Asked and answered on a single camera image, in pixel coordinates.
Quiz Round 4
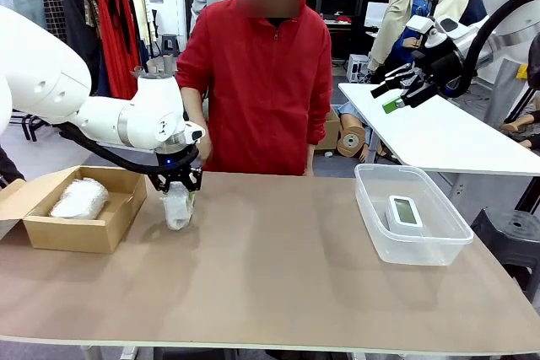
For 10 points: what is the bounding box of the clear plastic container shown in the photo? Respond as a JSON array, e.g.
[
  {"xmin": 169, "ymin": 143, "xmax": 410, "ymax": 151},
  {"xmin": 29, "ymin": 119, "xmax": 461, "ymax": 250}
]
[{"xmin": 353, "ymin": 163, "xmax": 475, "ymax": 267}]

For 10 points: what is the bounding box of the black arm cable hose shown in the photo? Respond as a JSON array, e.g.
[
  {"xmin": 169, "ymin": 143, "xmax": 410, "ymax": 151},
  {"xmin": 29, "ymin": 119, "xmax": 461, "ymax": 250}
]
[
  {"xmin": 438, "ymin": 9, "xmax": 540, "ymax": 99},
  {"xmin": 58, "ymin": 123, "xmax": 199, "ymax": 175}
]

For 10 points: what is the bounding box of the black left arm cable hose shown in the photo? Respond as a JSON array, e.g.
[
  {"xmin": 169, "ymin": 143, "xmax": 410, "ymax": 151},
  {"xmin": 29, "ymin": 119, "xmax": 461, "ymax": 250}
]
[{"xmin": 58, "ymin": 123, "xmax": 199, "ymax": 175}]

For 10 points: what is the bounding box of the black hanging garment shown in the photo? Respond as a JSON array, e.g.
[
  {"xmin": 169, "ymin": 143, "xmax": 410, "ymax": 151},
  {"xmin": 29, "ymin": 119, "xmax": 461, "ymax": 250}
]
[{"xmin": 62, "ymin": 0, "xmax": 102, "ymax": 95}]

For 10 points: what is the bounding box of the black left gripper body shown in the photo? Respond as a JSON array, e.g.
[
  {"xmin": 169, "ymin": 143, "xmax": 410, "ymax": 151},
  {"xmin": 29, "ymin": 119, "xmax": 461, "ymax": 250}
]
[{"xmin": 155, "ymin": 145, "xmax": 200, "ymax": 177}]

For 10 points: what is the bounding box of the white background table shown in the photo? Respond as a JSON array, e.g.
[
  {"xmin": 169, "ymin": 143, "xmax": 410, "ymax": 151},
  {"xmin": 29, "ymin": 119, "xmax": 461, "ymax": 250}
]
[{"xmin": 338, "ymin": 81, "xmax": 540, "ymax": 209}]

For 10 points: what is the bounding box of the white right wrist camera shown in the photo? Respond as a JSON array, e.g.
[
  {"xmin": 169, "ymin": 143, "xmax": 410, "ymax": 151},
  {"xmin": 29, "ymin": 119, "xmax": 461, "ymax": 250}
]
[{"xmin": 405, "ymin": 14, "xmax": 436, "ymax": 36}]

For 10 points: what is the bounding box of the person's right forearm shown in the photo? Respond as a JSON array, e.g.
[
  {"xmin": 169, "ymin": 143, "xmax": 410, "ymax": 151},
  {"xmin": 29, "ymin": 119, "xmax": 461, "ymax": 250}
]
[{"xmin": 180, "ymin": 86, "xmax": 210, "ymax": 142}]

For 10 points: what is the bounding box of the brown kraft paper spool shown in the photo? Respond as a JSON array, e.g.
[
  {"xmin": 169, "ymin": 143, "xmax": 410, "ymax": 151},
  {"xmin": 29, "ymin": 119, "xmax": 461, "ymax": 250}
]
[{"xmin": 336, "ymin": 123, "xmax": 366, "ymax": 161}]

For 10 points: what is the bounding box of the person's right hand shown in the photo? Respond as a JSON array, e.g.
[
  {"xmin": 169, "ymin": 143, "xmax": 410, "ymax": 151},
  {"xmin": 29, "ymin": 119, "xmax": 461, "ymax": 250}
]
[{"xmin": 197, "ymin": 137, "xmax": 213, "ymax": 167}]

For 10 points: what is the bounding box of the lying mannequin in blue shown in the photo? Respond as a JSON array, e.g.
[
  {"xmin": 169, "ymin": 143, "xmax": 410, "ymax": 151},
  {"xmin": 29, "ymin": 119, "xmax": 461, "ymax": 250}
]
[{"xmin": 338, "ymin": 101, "xmax": 381, "ymax": 154}]

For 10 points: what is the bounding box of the wide bubble-wrapped clock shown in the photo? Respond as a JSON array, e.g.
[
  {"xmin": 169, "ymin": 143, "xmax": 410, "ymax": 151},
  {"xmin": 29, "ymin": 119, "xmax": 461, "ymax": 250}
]
[{"xmin": 49, "ymin": 177, "xmax": 110, "ymax": 221}]

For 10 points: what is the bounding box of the white table leg frame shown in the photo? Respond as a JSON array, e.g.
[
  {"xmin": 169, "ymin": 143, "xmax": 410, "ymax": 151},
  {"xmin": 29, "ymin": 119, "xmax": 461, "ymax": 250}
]
[{"xmin": 79, "ymin": 345, "xmax": 140, "ymax": 360}]

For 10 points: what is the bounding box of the dark sleeved bystander arm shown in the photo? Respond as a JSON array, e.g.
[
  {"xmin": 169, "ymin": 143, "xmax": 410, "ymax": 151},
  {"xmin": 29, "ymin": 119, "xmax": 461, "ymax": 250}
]
[{"xmin": 0, "ymin": 144, "xmax": 26, "ymax": 188}]

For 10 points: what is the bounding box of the cream hanging garment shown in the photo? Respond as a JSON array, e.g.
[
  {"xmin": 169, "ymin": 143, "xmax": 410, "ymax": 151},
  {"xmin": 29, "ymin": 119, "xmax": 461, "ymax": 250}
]
[{"xmin": 129, "ymin": 0, "xmax": 158, "ymax": 47}]

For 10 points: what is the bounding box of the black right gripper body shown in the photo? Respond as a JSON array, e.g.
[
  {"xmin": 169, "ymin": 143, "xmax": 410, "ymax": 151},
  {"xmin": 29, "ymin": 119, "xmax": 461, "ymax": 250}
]
[{"xmin": 414, "ymin": 45, "xmax": 466, "ymax": 92}]

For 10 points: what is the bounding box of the mannequin in beige coat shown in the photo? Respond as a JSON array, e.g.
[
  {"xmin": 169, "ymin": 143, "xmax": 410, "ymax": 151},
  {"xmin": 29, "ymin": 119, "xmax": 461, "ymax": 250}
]
[{"xmin": 369, "ymin": 0, "xmax": 440, "ymax": 83}]

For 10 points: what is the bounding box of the open cardboard box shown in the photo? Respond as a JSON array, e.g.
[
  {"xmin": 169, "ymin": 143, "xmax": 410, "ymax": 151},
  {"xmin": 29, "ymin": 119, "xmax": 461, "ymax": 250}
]
[{"xmin": 0, "ymin": 164, "xmax": 149, "ymax": 255}]

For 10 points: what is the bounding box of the checked hanging garment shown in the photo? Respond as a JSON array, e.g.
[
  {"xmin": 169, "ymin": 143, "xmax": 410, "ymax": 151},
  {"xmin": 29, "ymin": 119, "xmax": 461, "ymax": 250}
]
[{"xmin": 41, "ymin": 0, "xmax": 68, "ymax": 43}]

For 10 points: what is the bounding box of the red hanging dress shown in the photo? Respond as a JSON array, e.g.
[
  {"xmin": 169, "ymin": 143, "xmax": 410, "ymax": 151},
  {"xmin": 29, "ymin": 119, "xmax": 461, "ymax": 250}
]
[{"xmin": 93, "ymin": 0, "xmax": 143, "ymax": 99}]

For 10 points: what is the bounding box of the slim bubble-wrapped clock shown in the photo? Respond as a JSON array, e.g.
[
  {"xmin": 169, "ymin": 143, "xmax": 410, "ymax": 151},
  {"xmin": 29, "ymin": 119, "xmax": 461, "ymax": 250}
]
[{"xmin": 162, "ymin": 180, "xmax": 196, "ymax": 232}]

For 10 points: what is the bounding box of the grey plastic stool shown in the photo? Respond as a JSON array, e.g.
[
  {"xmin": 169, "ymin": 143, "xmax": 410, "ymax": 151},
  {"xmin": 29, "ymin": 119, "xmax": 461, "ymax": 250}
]
[{"xmin": 161, "ymin": 34, "xmax": 181, "ymax": 57}]

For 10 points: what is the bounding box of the lying bare mannequin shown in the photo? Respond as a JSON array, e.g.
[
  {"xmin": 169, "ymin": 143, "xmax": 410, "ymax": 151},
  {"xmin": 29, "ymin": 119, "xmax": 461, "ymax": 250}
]
[{"xmin": 499, "ymin": 98, "xmax": 540, "ymax": 148}]

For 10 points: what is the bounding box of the person in red jacket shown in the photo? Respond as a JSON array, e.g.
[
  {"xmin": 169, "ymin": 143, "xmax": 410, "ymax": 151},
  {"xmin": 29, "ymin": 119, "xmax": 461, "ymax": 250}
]
[{"xmin": 175, "ymin": 0, "xmax": 334, "ymax": 176}]

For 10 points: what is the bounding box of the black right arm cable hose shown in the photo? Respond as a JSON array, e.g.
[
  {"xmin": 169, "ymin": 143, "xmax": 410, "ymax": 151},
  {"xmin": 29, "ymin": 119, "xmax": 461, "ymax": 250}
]
[{"xmin": 438, "ymin": 9, "xmax": 540, "ymax": 99}]

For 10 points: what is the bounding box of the mannequin in grey skirt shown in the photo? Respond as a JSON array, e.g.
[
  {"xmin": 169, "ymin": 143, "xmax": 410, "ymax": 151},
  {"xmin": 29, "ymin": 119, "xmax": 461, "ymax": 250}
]
[{"xmin": 483, "ymin": 60, "xmax": 537, "ymax": 127}]

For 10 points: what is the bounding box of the white unwrapped digital clock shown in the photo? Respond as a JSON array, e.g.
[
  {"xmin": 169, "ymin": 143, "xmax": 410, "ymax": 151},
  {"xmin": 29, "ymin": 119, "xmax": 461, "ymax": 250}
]
[{"xmin": 384, "ymin": 194, "xmax": 424, "ymax": 234}]

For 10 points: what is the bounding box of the white monitor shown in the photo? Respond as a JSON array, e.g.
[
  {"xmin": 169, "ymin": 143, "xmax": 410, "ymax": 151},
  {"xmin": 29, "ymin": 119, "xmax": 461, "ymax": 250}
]
[{"xmin": 364, "ymin": 1, "xmax": 392, "ymax": 28}]

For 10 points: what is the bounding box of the background cardboard box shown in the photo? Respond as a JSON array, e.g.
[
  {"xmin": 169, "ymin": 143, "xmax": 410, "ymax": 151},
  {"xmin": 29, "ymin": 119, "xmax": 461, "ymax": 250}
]
[{"xmin": 314, "ymin": 105, "xmax": 342, "ymax": 153}]

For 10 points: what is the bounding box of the black plastic stool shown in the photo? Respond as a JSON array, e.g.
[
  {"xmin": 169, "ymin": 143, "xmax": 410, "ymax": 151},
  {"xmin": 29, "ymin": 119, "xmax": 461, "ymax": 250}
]
[{"xmin": 470, "ymin": 207, "xmax": 540, "ymax": 293}]

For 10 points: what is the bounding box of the white computer case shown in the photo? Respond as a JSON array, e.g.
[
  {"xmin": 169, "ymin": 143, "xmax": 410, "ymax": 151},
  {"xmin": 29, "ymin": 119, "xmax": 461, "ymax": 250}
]
[{"xmin": 346, "ymin": 54, "xmax": 373, "ymax": 83}]

